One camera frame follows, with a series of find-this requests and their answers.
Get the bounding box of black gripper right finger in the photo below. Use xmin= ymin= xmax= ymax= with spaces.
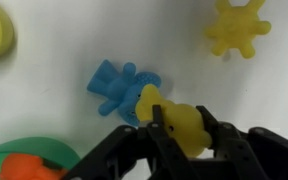
xmin=195 ymin=105 xmax=288 ymax=180

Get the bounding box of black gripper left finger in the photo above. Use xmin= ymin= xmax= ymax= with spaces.
xmin=62 ymin=104 xmax=198 ymax=180

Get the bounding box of yellow rubber toy figure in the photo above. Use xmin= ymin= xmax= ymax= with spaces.
xmin=135 ymin=83 xmax=214 ymax=158

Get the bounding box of blue rubber toy figure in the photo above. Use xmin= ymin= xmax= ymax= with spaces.
xmin=86 ymin=59 xmax=163 ymax=128

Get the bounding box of green plate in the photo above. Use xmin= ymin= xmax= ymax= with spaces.
xmin=0 ymin=136 xmax=82 ymax=180

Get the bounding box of orange rubber toy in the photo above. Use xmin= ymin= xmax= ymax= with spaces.
xmin=0 ymin=152 xmax=69 ymax=180

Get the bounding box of yellow spiky rubber toy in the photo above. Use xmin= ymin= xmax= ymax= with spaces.
xmin=205 ymin=0 xmax=272 ymax=60

